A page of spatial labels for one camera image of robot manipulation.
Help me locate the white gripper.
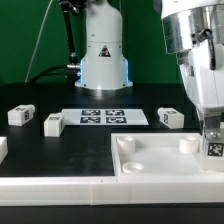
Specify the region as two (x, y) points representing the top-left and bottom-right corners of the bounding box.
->
(177, 43), (224, 140)

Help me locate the white square tabletop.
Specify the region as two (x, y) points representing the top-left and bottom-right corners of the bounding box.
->
(110, 132), (224, 178)

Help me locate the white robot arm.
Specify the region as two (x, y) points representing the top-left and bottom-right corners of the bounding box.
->
(153, 0), (224, 140)

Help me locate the white sheet with AprilTags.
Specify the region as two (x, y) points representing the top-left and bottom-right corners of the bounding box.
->
(62, 109), (148, 126)

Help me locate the white obstacle fence wall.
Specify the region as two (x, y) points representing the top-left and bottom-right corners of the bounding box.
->
(0, 136), (224, 206)

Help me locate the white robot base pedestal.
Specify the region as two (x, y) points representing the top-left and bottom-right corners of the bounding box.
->
(75, 0), (132, 91)

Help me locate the black cable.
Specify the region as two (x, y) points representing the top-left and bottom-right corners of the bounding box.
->
(25, 63), (82, 84)

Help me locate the white cable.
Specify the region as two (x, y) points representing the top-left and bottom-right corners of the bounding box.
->
(24, 0), (54, 83)

